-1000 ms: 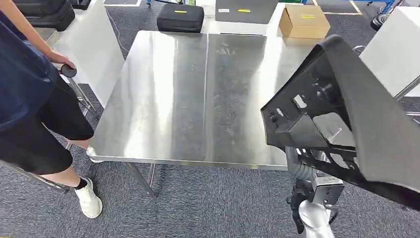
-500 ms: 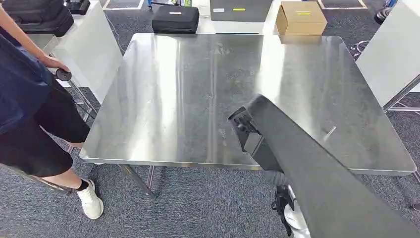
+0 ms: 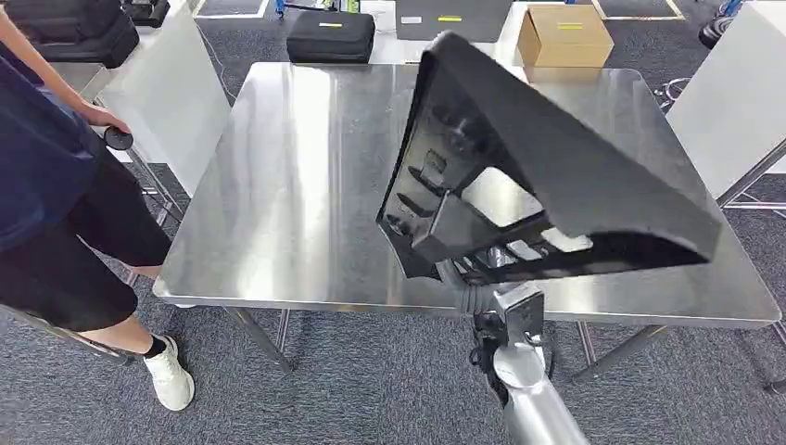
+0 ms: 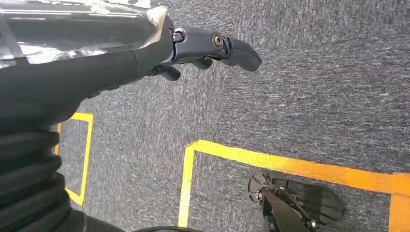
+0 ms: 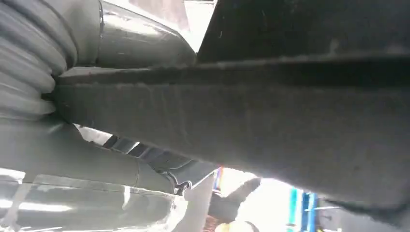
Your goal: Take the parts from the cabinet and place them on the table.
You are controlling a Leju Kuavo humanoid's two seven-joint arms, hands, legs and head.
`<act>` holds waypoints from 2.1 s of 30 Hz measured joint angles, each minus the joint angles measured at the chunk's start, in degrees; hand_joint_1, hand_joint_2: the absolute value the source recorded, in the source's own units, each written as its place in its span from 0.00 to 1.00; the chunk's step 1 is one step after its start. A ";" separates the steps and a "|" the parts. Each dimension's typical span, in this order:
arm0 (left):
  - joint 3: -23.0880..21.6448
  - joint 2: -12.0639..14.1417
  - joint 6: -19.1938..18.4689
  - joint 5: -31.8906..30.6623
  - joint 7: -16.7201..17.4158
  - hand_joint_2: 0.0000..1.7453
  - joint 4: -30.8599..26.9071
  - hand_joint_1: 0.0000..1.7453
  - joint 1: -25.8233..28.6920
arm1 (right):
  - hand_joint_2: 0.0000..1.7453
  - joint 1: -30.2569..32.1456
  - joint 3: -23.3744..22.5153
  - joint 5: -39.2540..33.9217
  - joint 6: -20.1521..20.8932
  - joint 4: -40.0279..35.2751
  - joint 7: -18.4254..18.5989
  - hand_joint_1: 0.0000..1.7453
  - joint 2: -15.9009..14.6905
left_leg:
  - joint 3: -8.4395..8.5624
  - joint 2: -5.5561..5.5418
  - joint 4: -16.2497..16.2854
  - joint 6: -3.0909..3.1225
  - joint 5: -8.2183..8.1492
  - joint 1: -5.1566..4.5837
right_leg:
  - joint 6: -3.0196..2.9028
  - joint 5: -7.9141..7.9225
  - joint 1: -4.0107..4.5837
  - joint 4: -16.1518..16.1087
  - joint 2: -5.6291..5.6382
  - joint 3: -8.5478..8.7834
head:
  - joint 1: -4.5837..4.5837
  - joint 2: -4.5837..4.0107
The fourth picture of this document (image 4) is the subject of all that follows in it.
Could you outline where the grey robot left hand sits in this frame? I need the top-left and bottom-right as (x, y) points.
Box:
(0, 0), (263, 135)

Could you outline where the yellow floor tape square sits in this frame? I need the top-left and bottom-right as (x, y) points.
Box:
(54, 112), (94, 206)
(177, 139), (410, 232)

